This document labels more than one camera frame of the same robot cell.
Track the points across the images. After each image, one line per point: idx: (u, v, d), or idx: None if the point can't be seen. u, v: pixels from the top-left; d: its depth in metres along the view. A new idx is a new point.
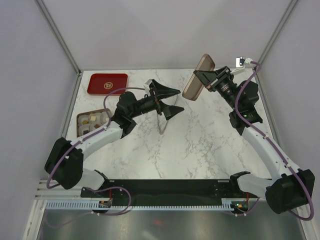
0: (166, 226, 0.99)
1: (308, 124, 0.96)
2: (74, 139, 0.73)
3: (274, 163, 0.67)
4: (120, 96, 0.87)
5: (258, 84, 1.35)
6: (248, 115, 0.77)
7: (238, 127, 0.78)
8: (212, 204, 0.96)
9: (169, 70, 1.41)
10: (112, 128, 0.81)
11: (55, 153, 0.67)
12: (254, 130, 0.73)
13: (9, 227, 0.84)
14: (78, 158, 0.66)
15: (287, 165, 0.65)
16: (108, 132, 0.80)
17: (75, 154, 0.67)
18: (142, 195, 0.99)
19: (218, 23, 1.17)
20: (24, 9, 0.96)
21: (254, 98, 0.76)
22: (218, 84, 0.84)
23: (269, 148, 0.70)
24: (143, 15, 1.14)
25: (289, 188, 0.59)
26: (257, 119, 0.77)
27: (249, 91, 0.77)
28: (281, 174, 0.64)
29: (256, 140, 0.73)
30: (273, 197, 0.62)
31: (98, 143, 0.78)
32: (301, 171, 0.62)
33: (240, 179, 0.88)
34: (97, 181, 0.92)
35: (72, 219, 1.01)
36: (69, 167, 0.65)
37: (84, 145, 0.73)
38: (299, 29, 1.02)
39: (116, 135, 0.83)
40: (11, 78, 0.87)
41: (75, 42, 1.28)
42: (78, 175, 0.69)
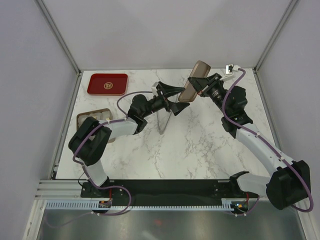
0: (166, 227, 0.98)
1: (309, 124, 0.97)
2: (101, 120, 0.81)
3: (269, 158, 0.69)
4: (134, 97, 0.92)
5: (258, 85, 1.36)
6: (239, 119, 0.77)
7: (231, 131, 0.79)
8: (211, 204, 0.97)
9: (169, 70, 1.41)
10: (131, 120, 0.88)
11: (85, 129, 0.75)
12: (245, 130, 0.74)
13: (9, 228, 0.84)
14: (105, 136, 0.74)
15: (281, 158, 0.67)
16: (128, 123, 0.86)
17: (103, 131, 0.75)
18: (142, 195, 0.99)
19: (218, 24, 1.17)
20: (24, 8, 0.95)
21: (242, 101, 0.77)
22: (210, 90, 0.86)
23: (262, 145, 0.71)
24: (143, 14, 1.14)
25: (286, 181, 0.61)
26: (248, 121, 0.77)
27: (237, 95, 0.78)
28: (277, 168, 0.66)
29: (248, 139, 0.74)
30: (273, 192, 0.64)
31: (119, 130, 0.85)
32: (295, 163, 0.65)
33: (240, 179, 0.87)
34: (102, 176, 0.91)
35: (71, 219, 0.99)
36: (96, 142, 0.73)
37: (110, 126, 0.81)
38: (298, 30, 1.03)
39: (133, 128, 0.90)
40: (11, 76, 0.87)
41: (75, 42, 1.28)
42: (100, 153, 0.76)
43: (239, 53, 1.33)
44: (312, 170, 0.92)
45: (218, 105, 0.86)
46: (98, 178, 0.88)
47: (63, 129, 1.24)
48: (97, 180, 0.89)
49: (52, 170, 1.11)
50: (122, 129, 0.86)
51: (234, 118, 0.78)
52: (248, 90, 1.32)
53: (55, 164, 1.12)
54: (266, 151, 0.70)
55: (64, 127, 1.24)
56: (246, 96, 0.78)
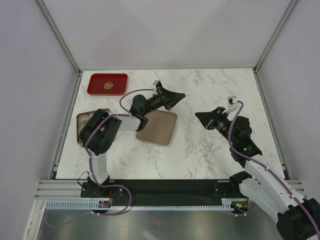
0: (165, 226, 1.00)
1: (308, 125, 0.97)
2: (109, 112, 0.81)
3: (279, 194, 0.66)
4: (133, 98, 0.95)
5: (258, 85, 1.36)
6: (247, 149, 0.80)
7: (240, 160, 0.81)
8: (212, 204, 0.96)
9: (169, 70, 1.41)
10: (137, 118, 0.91)
11: (94, 121, 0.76)
12: (254, 163, 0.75)
13: (9, 228, 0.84)
14: (116, 127, 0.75)
15: (292, 195, 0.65)
16: (133, 117, 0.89)
17: (114, 121, 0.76)
18: (142, 195, 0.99)
19: (218, 23, 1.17)
20: (24, 9, 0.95)
21: (247, 131, 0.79)
22: (215, 123, 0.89)
23: (271, 180, 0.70)
24: (143, 15, 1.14)
25: (297, 220, 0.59)
26: (256, 152, 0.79)
27: (241, 125, 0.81)
28: (288, 205, 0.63)
29: (258, 172, 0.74)
30: (283, 228, 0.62)
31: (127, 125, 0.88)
32: (306, 201, 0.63)
33: (242, 185, 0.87)
34: (105, 174, 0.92)
35: (72, 219, 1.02)
36: (107, 133, 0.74)
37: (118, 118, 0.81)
38: (298, 30, 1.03)
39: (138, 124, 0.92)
40: (11, 76, 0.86)
41: (75, 41, 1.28)
42: (110, 142, 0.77)
43: (239, 53, 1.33)
44: (311, 171, 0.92)
45: (224, 136, 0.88)
46: (101, 174, 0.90)
47: (63, 129, 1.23)
48: (100, 177, 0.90)
49: (52, 171, 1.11)
50: (128, 124, 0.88)
51: (242, 149, 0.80)
52: (248, 90, 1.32)
53: (55, 164, 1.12)
54: (276, 187, 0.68)
55: (64, 127, 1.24)
56: (249, 125, 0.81)
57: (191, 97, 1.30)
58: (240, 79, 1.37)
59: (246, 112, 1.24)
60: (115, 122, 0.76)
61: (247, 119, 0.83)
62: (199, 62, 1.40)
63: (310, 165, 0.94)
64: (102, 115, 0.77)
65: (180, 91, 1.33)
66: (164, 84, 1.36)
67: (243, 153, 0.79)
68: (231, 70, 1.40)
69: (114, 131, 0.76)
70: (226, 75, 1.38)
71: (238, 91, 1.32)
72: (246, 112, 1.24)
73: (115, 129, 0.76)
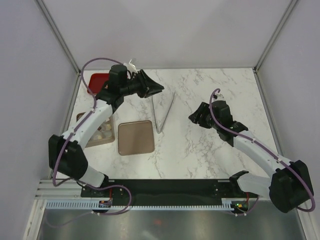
0: (166, 226, 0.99)
1: (308, 124, 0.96)
2: (66, 133, 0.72)
3: (266, 161, 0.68)
4: (112, 69, 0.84)
5: (258, 84, 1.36)
6: (233, 126, 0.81)
7: (229, 139, 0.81)
8: (212, 204, 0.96)
9: (169, 70, 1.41)
10: (100, 108, 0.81)
11: (54, 151, 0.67)
12: (241, 137, 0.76)
13: (10, 228, 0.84)
14: (77, 150, 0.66)
15: (278, 160, 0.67)
16: (96, 113, 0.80)
17: (72, 147, 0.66)
18: (142, 195, 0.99)
19: (218, 23, 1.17)
20: (24, 9, 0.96)
21: (224, 108, 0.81)
22: (203, 118, 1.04)
23: (259, 150, 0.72)
24: (143, 14, 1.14)
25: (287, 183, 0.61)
26: (243, 128, 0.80)
27: (217, 104, 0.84)
28: (275, 169, 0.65)
29: (245, 145, 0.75)
30: (276, 195, 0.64)
31: (93, 126, 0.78)
32: (293, 163, 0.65)
33: (240, 181, 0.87)
34: (100, 176, 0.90)
35: (72, 219, 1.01)
36: (71, 160, 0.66)
37: (77, 135, 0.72)
38: (299, 29, 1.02)
39: (107, 112, 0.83)
40: (12, 76, 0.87)
41: (75, 41, 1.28)
42: (83, 163, 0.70)
43: (239, 53, 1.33)
44: (312, 171, 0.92)
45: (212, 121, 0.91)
46: (94, 181, 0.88)
47: (63, 129, 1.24)
48: (96, 182, 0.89)
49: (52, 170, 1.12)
50: (94, 126, 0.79)
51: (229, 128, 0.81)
52: (248, 90, 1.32)
53: None
54: (263, 155, 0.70)
55: (64, 127, 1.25)
56: (226, 103, 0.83)
57: (191, 97, 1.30)
58: (240, 78, 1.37)
59: (246, 112, 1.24)
60: (74, 146, 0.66)
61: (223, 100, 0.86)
62: (199, 62, 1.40)
63: (310, 164, 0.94)
64: (59, 142, 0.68)
65: (179, 91, 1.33)
66: (164, 83, 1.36)
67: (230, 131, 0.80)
68: (231, 70, 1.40)
69: (79, 157, 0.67)
70: (226, 75, 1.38)
71: (238, 91, 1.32)
72: (246, 111, 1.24)
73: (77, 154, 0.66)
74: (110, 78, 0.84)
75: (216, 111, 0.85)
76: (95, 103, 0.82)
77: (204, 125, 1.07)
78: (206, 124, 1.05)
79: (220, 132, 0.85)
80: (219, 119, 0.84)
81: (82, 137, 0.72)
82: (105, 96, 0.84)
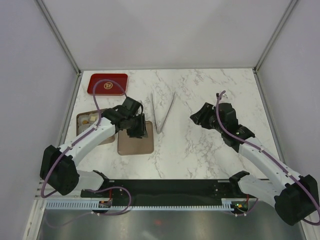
0: (166, 226, 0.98)
1: (309, 124, 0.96)
2: (64, 145, 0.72)
3: (275, 174, 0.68)
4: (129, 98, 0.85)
5: (258, 84, 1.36)
6: (240, 132, 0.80)
7: (235, 146, 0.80)
8: (212, 204, 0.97)
9: (169, 70, 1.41)
10: (103, 126, 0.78)
11: (47, 163, 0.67)
12: (248, 145, 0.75)
13: (9, 228, 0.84)
14: (67, 168, 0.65)
15: (288, 174, 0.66)
16: (98, 131, 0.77)
17: (65, 162, 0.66)
18: (142, 195, 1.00)
19: (218, 23, 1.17)
20: (24, 9, 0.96)
21: (231, 112, 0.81)
22: (206, 119, 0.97)
23: (267, 161, 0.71)
24: (143, 15, 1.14)
25: (296, 198, 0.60)
26: (250, 135, 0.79)
27: (224, 108, 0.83)
28: (285, 184, 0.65)
29: (253, 154, 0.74)
30: (282, 207, 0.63)
31: (92, 143, 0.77)
32: (302, 178, 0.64)
33: (241, 183, 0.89)
34: (98, 180, 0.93)
35: (72, 219, 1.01)
36: (60, 176, 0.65)
37: (74, 150, 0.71)
38: (299, 30, 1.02)
39: (108, 132, 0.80)
40: (11, 76, 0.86)
41: (75, 41, 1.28)
42: (73, 179, 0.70)
43: (239, 53, 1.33)
44: (312, 171, 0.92)
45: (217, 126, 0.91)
46: (93, 185, 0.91)
47: (63, 129, 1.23)
48: (95, 185, 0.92)
49: None
50: (94, 142, 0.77)
51: (235, 133, 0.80)
52: (248, 90, 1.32)
53: None
54: (272, 167, 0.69)
55: (64, 127, 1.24)
56: (232, 107, 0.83)
57: (191, 97, 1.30)
58: (240, 78, 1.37)
59: (246, 112, 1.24)
60: (67, 162, 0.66)
61: (229, 103, 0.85)
62: (199, 62, 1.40)
63: (310, 164, 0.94)
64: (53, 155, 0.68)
65: (179, 91, 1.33)
66: (164, 84, 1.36)
67: (237, 136, 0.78)
68: (231, 70, 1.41)
69: (68, 173, 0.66)
70: (226, 75, 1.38)
71: (238, 91, 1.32)
72: (246, 111, 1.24)
73: (67, 170, 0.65)
74: (124, 103, 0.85)
75: (221, 115, 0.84)
76: (100, 121, 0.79)
77: (206, 127, 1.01)
78: (209, 125, 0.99)
79: (224, 137, 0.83)
80: (225, 123, 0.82)
81: (78, 153, 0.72)
82: (112, 115, 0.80)
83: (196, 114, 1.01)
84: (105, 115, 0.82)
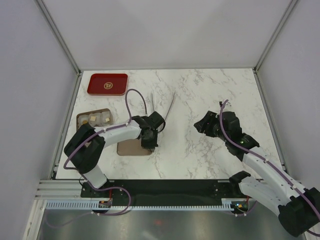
0: (166, 226, 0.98)
1: (308, 124, 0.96)
2: (98, 128, 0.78)
3: (280, 186, 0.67)
4: (155, 113, 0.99)
5: (259, 84, 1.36)
6: (244, 141, 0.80)
7: (239, 155, 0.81)
8: (212, 204, 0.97)
9: (169, 70, 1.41)
10: (133, 125, 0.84)
11: (79, 137, 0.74)
12: (253, 155, 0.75)
13: (10, 228, 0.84)
14: (97, 148, 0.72)
15: (293, 186, 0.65)
16: (129, 128, 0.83)
17: (97, 141, 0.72)
18: (142, 195, 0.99)
19: (218, 23, 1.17)
20: (24, 9, 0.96)
21: (234, 120, 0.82)
22: (211, 127, 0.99)
23: (272, 172, 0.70)
24: (143, 15, 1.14)
25: (300, 211, 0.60)
26: (254, 144, 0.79)
27: (227, 116, 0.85)
28: (290, 197, 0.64)
29: (257, 164, 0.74)
30: (286, 219, 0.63)
31: (121, 136, 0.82)
32: (307, 191, 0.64)
33: (242, 185, 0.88)
34: (101, 178, 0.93)
35: (72, 219, 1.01)
36: (88, 153, 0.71)
37: (106, 134, 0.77)
38: (298, 30, 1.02)
39: (135, 134, 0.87)
40: (11, 75, 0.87)
41: (75, 41, 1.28)
42: (94, 162, 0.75)
43: (239, 53, 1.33)
44: (311, 171, 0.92)
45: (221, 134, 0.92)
46: (97, 180, 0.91)
47: (63, 129, 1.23)
48: (99, 182, 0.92)
49: (52, 171, 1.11)
50: (122, 136, 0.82)
51: (240, 142, 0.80)
52: (248, 90, 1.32)
53: (55, 164, 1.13)
54: (277, 179, 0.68)
55: (64, 127, 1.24)
56: (235, 116, 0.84)
57: (191, 97, 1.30)
58: (240, 78, 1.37)
59: (246, 112, 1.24)
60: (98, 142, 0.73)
61: (232, 112, 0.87)
62: (199, 62, 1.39)
63: (310, 165, 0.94)
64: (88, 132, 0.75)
65: (179, 90, 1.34)
66: (164, 84, 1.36)
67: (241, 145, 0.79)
68: (231, 70, 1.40)
69: (95, 153, 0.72)
70: (226, 75, 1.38)
71: (237, 91, 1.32)
72: (246, 111, 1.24)
73: (95, 150, 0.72)
74: (152, 116, 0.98)
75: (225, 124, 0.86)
76: (130, 120, 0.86)
77: (209, 135, 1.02)
78: (213, 133, 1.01)
79: (229, 146, 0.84)
80: (229, 132, 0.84)
81: (109, 139, 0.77)
82: (142, 120, 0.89)
83: (199, 123, 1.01)
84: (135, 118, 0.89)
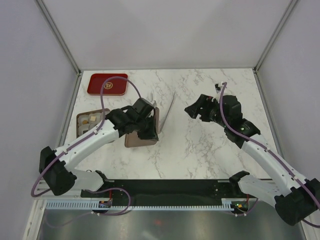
0: (166, 226, 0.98)
1: (309, 124, 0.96)
2: (59, 149, 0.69)
3: (281, 177, 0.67)
4: (139, 100, 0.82)
5: (259, 84, 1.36)
6: (245, 128, 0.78)
7: (237, 142, 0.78)
8: (212, 204, 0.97)
9: (169, 70, 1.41)
10: (104, 130, 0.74)
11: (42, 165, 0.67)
12: (254, 143, 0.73)
13: (10, 228, 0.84)
14: (58, 174, 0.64)
15: (294, 177, 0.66)
16: (99, 135, 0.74)
17: (57, 168, 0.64)
18: (142, 195, 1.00)
19: (218, 24, 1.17)
20: (24, 9, 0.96)
21: (236, 106, 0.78)
22: (207, 111, 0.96)
23: (273, 162, 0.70)
24: (143, 15, 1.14)
25: (300, 201, 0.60)
26: (255, 131, 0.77)
27: (228, 101, 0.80)
28: (291, 188, 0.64)
29: (258, 153, 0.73)
30: (284, 209, 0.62)
31: (91, 148, 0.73)
32: (308, 182, 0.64)
33: (241, 183, 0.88)
34: (96, 183, 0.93)
35: (72, 219, 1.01)
36: (53, 182, 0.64)
37: (68, 155, 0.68)
38: (298, 30, 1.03)
39: (115, 133, 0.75)
40: (12, 76, 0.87)
41: (75, 42, 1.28)
42: (68, 185, 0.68)
43: (239, 53, 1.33)
44: (312, 171, 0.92)
45: (218, 120, 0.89)
46: (92, 184, 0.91)
47: (63, 129, 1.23)
48: (94, 185, 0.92)
49: None
50: (93, 146, 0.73)
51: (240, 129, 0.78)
52: (248, 90, 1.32)
53: None
54: (278, 169, 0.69)
55: (64, 127, 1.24)
56: (237, 101, 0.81)
57: (191, 97, 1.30)
58: (240, 78, 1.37)
59: (246, 112, 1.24)
60: (58, 168, 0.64)
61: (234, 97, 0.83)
62: (199, 62, 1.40)
63: (310, 165, 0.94)
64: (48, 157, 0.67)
65: (179, 90, 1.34)
66: (164, 84, 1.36)
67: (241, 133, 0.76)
68: (231, 70, 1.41)
69: (62, 179, 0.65)
70: (226, 75, 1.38)
71: (237, 91, 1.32)
72: (246, 111, 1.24)
73: (60, 176, 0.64)
74: (135, 105, 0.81)
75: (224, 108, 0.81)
76: (101, 124, 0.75)
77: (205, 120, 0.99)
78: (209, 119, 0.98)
79: (227, 131, 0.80)
80: (229, 117, 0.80)
81: (73, 159, 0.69)
82: (119, 117, 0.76)
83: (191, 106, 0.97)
84: (110, 117, 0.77)
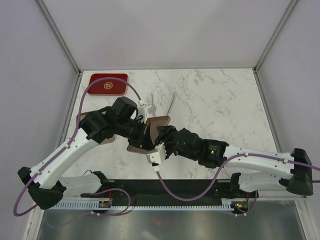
0: (166, 227, 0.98)
1: (310, 124, 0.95)
2: (34, 170, 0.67)
3: (275, 168, 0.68)
4: (116, 100, 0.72)
5: (259, 84, 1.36)
6: (214, 149, 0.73)
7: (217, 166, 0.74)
8: (212, 204, 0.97)
9: (169, 70, 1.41)
10: (76, 143, 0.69)
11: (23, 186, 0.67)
12: (233, 158, 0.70)
13: (9, 228, 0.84)
14: (37, 195, 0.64)
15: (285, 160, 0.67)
16: (71, 150, 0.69)
17: (34, 190, 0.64)
18: (142, 195, 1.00)
19: (218, 23, 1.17)
20: (24, 9, 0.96)
21: (194, 138, 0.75)
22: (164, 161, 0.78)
23: (259, 160, 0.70)
24: (143, 15, 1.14)
25: (306, 176, 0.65)
26: (224, 145, 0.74)
27: (184, 139, 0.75)
28: (290, 171, 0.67)
29: (242, 162, 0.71)
30: (299, 189, 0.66)
31: (67, 163, 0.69)
32: (295, 155, 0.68)
33: (243, 186, 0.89)
34: (92, 187, 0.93)
35: (72, 219, 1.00)
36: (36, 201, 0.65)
37: (42, 177, 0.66)
38: (298, 30, 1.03)
39: (89, 143, 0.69)
40: (12, 75, 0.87)
41: (75, 42, 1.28)
42: (55, 199, 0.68)
43: (239, 53, 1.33)
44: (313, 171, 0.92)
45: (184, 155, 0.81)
46: (89, 188, 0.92)
47: (63, 129, 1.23)
48: (92, 188, 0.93)
49: None
50: (68, 161, 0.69)
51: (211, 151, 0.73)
52: (248, 90, 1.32)
53: None
54: (268, 163, 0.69)
55: (64, 127, 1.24)
56: (190, 133, 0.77)
57: (191, 97, 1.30)
58: (240, 78, 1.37)
59: (246, 112, 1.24)
60: (35, 189, 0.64)
61: (184, 129, 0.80)
62: (199, 62, 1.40)
63: None
64: (24, 177, 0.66)
65: (179, 90, 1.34)
66: (164, 84, 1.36)
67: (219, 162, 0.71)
68: (231, 70, 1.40)
69: (44, 196, 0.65)
70: (226, 75, 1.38)
71: (237, 91, 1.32)
72: (246, 111, 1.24)
73: (40, 194, 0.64)
74: (113, 107, 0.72)
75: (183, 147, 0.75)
76: (73, 136, 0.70)
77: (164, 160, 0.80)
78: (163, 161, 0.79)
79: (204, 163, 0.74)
80: (195, 149, 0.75)
81: (48, 179, 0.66)
82: (92, 124, 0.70)
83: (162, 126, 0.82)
84: (84, 123, 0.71)
